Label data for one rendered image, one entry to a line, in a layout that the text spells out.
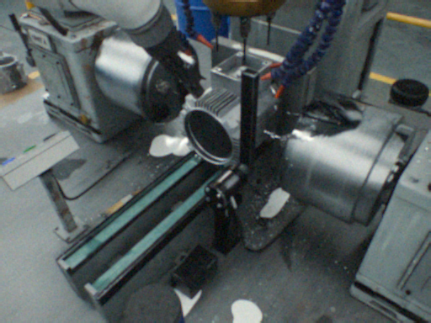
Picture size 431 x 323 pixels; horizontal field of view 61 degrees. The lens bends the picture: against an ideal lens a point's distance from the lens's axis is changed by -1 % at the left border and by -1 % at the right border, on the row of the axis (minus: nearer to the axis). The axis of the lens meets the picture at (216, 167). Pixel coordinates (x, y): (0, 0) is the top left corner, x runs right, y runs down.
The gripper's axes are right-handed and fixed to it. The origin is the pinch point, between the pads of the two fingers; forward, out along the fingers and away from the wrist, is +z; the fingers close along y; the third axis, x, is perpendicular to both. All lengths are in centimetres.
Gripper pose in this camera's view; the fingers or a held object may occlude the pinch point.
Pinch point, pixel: (194, 87)
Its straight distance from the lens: 90.6
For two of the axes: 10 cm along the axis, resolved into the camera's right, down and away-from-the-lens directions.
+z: 3.3, 3.5, 8.8
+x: -5.2, 8.4, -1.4
